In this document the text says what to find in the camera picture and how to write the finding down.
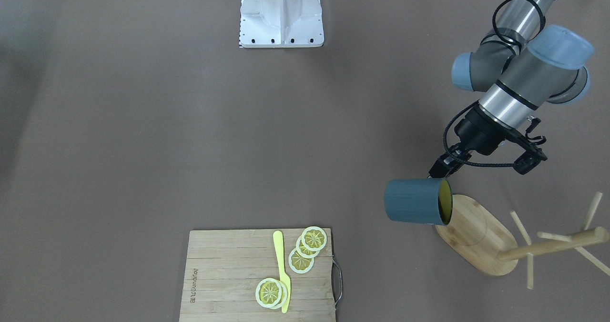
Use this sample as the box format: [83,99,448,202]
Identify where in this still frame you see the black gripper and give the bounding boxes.
[428,104,508,179]

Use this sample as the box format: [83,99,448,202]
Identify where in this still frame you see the dark teal cup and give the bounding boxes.
[384,178,453,226]

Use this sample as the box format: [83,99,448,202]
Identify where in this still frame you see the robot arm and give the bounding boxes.
[429,0,593,178]

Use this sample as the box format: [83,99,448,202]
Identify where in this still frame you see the wooden cup rack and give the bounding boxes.
[436,192,609,290]

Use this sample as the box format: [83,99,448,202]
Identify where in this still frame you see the lemon slice stack top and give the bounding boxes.
[301,226,328,252]

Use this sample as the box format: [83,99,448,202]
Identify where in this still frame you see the lemon slice stack middle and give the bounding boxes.
[295,236,320,259]

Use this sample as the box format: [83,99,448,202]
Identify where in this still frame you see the yellow plastic knife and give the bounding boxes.
[273,230,292,313]

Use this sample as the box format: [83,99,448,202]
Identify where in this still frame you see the lemon slice under front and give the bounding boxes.
[269,281,288,310]

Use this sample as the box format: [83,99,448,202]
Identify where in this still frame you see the bamboo cutting board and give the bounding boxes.
[179,227,342,322]

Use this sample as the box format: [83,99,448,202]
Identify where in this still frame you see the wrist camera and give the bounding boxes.
[500,117,548,175]

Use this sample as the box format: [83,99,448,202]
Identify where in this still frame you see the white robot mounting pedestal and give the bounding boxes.
[238,0,325,49]

